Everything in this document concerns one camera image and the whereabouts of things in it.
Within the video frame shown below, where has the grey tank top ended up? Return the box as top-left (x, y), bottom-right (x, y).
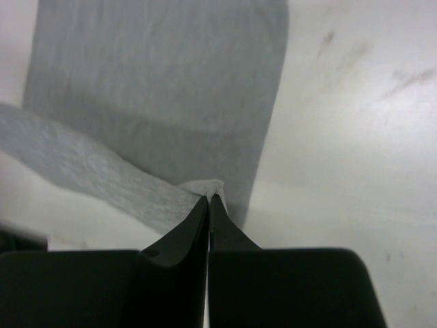
top-left (1, 1), bottom-right (289, 233)

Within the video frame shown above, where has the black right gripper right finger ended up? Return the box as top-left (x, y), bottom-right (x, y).
top-left (208, 195), bottom-right (386, 327)

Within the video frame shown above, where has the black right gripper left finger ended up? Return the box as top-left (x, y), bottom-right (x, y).
top-left (1, 197), bottom-right (209, 327)

